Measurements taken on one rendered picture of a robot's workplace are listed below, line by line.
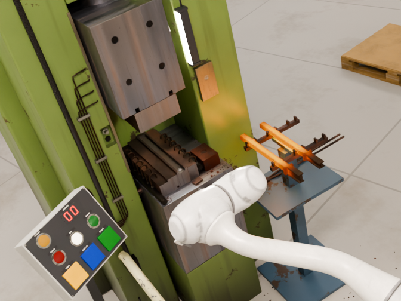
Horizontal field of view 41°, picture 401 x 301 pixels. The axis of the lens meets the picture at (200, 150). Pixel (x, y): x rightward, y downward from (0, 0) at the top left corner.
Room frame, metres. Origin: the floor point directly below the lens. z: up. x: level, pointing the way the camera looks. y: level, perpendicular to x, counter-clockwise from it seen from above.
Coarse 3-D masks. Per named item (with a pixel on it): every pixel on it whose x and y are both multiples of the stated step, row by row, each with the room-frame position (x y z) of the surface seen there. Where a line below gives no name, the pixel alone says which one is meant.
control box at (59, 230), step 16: (80, 192) 1.71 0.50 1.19; (64, 208) 1.64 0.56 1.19; (80, 208) 1.66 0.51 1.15; (96, 208) 1.69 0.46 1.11; (48, 224) 1.57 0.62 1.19; (64, 224) 1.59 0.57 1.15; (80, 224) 1.62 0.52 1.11; (112, 224) 1.66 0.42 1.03; (32, 240) 1.51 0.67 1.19; (64, 240) 1.55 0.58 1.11; (96, 240) 1.59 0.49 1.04; (32, 256) 1.47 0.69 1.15; (48, 256) 1.48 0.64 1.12; (64, 256) 1.50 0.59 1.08; (48, 272) 1.44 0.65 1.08; (64, 272) 1.46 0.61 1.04; (64, 288) 1.41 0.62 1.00; (80, 288) 1.43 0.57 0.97
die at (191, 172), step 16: (128, 144) 2.27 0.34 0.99; (144, 144) 2.21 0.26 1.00; (160, 144) 2.19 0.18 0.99; (144, 160) 2.11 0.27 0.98; (160, 160) 2.06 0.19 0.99; (176, 160) 2.01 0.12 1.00; (192, 160) 1.99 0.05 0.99; (144, 176) 2.03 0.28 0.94; (160, 176) 1.95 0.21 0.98; (176, 176) 1.92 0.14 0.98; (192, 176) 1.95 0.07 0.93; (160, 192) 1.90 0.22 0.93
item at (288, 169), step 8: (240, 136) 2.12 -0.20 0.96; (248, 136) 2.10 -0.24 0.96; (256, 144) 2.03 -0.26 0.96; (264, 152) 1.95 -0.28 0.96; (272, 160) 1.89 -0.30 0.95; (280, 160) 1.86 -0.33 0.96; (280, 168) 1.83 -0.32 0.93; (288, 168) 1.78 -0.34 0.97; (296, 168) 1.77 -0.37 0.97; (296, 176) 1.74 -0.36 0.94
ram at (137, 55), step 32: (128, 0) 2.04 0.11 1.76; (160, 0) 1.98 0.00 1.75; (96, 32) 1.87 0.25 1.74; (128, 32) 1.92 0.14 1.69; (160, 32) 1.97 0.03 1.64; (96, 64) 1.94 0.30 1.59; (128, 64) 1.90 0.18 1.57; (160, 64) 1.95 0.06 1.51; (128, 96) 1.88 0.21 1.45; (160, 96) 1.93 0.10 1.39
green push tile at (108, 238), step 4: (108, 228) 1.64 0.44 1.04; (104, 232) 1.62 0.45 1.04; (108, 232) 1.62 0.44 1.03; (112, 232) 1.63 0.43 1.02; (100, 236) 1.60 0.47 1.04; (104, 236) 1.61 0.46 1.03; (108, 236) 1.61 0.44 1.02; (112, 236) 1.62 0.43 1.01; (116, 236) 1.62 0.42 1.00; (100, 240) 1.59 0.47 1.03; (104, 240) 1.59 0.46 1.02; (108, 240) 1.60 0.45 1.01; (112, 240) 1.61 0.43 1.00; (116, 240) 1.61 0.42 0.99; (104, 244) 1.58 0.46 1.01; (108, 244) 1.59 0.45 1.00; (112, 244) 1.59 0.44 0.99; (108, 248) 1.57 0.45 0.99
